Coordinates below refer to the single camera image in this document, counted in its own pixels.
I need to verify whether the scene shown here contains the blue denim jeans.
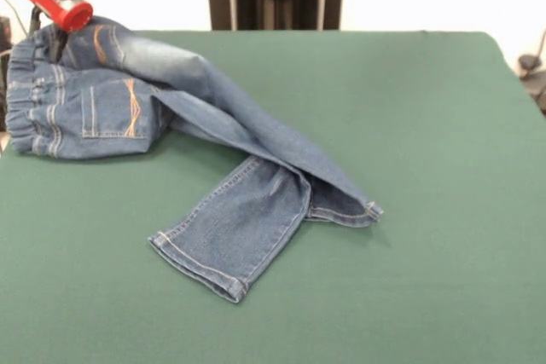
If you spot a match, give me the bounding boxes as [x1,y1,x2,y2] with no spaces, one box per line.
[4,15,384,304]

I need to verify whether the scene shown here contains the dark green table cloth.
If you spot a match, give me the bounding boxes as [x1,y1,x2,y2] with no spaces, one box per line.
[0,30,546,364]

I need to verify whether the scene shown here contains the grey office chair base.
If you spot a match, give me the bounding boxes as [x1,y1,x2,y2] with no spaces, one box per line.
[517,53,546,116]

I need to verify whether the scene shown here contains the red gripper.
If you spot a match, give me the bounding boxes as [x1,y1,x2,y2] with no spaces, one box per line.
[18,0,94,63]

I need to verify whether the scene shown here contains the black equipment pile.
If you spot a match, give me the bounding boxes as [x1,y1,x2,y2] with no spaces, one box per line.
[0,16,31,131]

